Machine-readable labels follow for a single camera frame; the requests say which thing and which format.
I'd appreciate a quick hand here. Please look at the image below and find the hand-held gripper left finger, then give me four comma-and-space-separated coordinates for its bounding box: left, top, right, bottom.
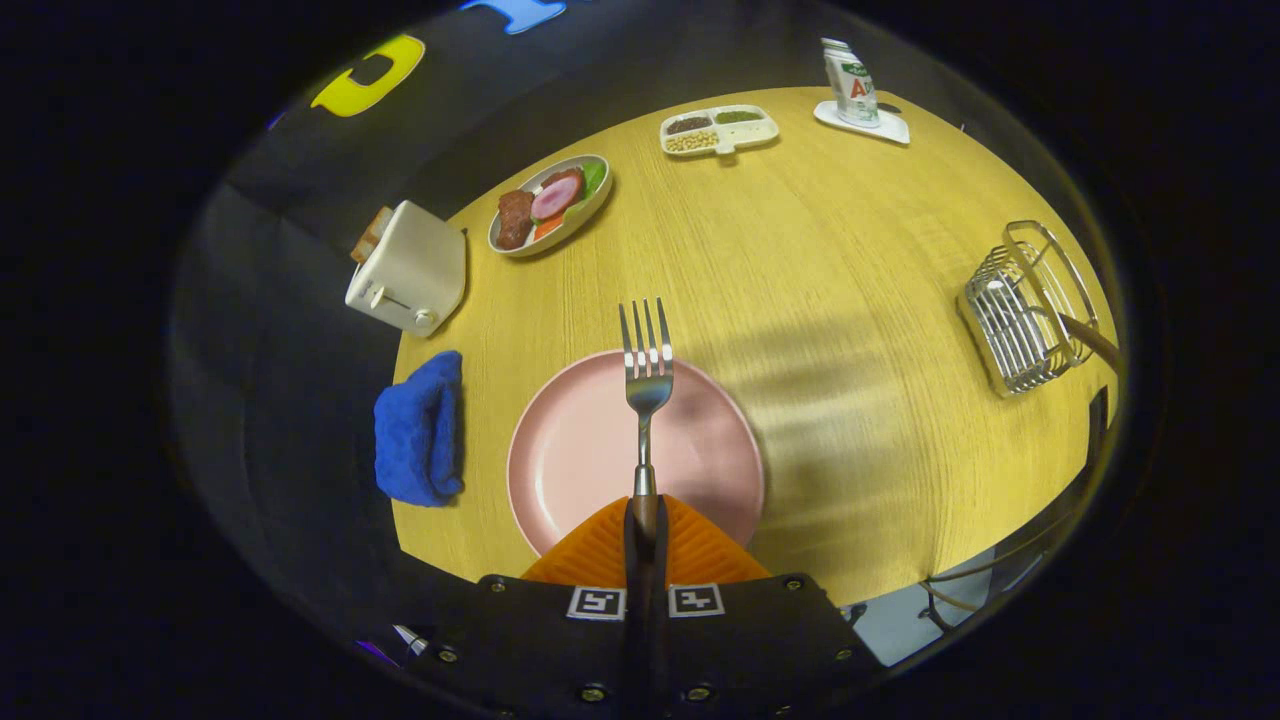
428, 495, 646, 717

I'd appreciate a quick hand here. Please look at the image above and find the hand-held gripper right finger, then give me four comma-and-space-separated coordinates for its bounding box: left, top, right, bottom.
648, 495, 885, 717

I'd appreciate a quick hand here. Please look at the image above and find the metal fork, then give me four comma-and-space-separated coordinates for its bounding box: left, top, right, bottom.
618, 298, 675, 546

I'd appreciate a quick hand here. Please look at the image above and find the metal spoon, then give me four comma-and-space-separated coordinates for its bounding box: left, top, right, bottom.
1060, 313, 1123, 373

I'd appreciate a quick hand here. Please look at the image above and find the pink plate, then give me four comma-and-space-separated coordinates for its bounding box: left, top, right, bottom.
506, 349, 767, 559

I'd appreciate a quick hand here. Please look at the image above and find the blue cloth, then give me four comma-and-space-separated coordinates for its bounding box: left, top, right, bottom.
373, 350, 466, 508

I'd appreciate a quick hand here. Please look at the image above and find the white toaster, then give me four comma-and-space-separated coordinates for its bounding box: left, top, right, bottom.
344, 200, 468, 338

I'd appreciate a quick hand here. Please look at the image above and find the brown meat slice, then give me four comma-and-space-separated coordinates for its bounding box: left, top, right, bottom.
497, 190, 536, 251

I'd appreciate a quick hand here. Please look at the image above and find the toast slice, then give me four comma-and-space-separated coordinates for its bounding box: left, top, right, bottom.
350, 206, 394, 264

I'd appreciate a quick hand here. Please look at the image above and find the grey oval food plate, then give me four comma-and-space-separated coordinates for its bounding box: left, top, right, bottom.
488, 153, 613, 259

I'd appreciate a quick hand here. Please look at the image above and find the pink ham slice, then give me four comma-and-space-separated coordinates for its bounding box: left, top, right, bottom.
530, 168, 586, 222

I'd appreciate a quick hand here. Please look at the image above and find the white divided dish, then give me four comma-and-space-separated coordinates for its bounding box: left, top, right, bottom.
659, 104, 780, 157

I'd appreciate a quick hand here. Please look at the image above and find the white square coaster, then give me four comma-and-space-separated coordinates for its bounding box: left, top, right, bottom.
813, 100, 911, 146

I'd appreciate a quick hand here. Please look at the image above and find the white drink bottle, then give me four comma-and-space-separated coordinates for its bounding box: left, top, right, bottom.
821, 38, 882, 128

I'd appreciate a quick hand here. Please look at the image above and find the metal wire basket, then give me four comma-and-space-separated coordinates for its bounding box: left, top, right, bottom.
964, 220, 1101, 399

